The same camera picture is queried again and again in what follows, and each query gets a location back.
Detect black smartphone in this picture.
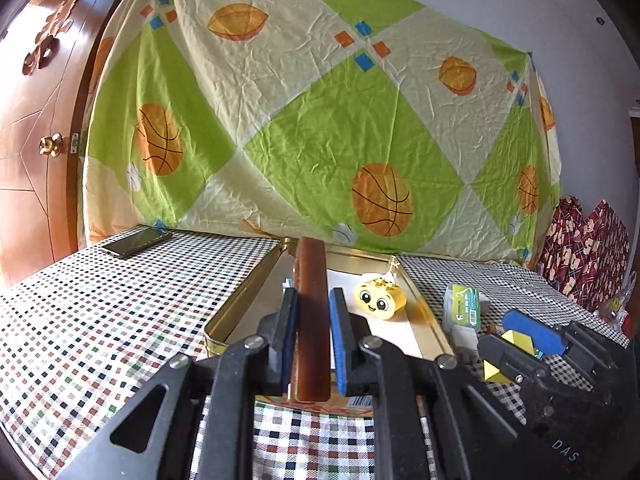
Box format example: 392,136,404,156
100,227,173,260

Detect brown wooden bar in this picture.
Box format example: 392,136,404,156
292,237,332,403

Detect basketball print sheet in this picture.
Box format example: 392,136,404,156
82,0,563,266

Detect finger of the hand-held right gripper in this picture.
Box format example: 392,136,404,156
477,334,553,413
502,310,626,377

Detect green label packet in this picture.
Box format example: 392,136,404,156
442,282,482,333

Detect checked tablecloth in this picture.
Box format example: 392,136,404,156
0,225,631,480

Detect yellow toy in plastic bag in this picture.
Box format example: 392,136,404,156
597,272,636,336

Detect yellow cube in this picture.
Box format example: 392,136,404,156
482,329,538,385

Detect brown wooden door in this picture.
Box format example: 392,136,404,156
0,0,151,291

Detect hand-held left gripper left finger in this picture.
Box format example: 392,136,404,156
57,287,301,480

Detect brass door knob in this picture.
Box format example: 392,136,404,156
39,132,64,157

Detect gold tin box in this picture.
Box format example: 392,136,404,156
202,236,457,411

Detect red bear print cloth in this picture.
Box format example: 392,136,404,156
535,195,631,313

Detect yellow face toy brick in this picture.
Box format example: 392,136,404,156
354,276,407,322

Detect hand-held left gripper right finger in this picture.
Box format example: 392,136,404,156
327,287,546,480

